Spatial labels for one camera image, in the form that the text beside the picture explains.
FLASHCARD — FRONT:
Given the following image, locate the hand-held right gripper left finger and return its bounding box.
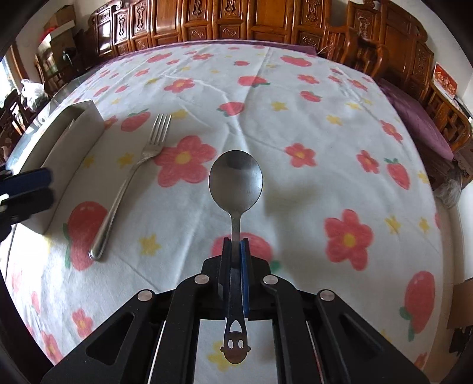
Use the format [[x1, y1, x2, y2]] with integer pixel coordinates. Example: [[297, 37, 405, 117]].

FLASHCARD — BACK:
[[41, 238, 232, 384]]

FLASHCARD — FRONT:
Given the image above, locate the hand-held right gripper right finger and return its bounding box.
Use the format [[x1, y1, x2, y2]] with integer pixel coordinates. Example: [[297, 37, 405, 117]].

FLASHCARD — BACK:
[[240, 239, 431, 384]]

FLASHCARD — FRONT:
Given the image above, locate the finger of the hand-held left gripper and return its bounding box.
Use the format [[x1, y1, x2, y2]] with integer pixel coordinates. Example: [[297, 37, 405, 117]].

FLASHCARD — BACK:
[[0, 188, 56, 224], [0, 167, 53, 197]]

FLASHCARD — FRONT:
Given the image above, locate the stainless steel tray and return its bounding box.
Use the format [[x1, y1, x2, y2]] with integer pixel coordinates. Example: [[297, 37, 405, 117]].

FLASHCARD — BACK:
[[7, 100, 105, 235]]

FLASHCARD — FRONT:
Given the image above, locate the metal spoon with face handle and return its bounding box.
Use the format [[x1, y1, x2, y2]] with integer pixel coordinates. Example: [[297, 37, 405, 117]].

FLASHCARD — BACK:
[[208, 149, 264, 365]]

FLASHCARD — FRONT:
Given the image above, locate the metal fork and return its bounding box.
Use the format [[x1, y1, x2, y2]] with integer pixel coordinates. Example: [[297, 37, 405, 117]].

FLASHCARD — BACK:
[[89, 113, 173, 261]]

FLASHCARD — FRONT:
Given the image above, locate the dark wooden chair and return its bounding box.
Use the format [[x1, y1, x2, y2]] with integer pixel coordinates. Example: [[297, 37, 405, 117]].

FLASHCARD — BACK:
[[0, 88, 31, 157]]

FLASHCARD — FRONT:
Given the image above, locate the white plastic bag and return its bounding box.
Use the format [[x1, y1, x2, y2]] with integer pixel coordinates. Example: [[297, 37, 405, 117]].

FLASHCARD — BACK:
[[20, 78, 47, 108]]

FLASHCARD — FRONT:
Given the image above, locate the floral strawberry tablecloth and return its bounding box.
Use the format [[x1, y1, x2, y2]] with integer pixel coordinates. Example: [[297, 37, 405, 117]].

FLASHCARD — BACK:
[[0, 40, 451, 384]]

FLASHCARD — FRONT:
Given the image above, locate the cardboard box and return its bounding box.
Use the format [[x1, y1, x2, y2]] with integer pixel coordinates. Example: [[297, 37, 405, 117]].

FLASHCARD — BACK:
[[43, 5, 77, 33]]

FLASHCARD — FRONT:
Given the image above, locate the grey plastic bag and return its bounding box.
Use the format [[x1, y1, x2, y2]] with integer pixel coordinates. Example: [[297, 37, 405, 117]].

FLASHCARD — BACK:
[[435, 176, 463, 209]]

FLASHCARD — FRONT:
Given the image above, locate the purple bench mat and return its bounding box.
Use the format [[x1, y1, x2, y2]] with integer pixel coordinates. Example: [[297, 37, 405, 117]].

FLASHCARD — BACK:
[[148, 38, 320, 55]]

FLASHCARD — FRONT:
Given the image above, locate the purple seat cushion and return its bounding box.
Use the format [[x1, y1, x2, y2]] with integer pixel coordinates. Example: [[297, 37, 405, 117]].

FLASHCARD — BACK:
[[376, 77, 456, 162]]

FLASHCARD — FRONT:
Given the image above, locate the wooden armchair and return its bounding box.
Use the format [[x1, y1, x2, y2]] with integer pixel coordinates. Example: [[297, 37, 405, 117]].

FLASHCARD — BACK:
[[324, 21, 391, 80]]

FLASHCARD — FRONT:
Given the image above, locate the carved wooden side table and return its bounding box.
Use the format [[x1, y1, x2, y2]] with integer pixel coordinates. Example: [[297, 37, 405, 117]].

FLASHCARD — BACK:
[[424, 83, 473, 153]]

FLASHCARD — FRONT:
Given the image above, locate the red desk calendar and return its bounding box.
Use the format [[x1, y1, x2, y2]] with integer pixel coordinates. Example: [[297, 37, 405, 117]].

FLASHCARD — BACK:
[[432, 61, 459, 102]]

